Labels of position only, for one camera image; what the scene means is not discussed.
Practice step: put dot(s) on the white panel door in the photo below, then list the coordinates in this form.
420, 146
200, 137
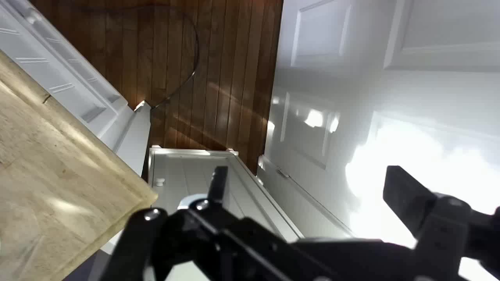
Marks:
364, 79

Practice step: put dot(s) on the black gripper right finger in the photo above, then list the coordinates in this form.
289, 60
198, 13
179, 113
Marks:
442, 229

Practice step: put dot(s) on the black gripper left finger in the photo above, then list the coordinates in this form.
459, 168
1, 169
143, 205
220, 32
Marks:
172, 240

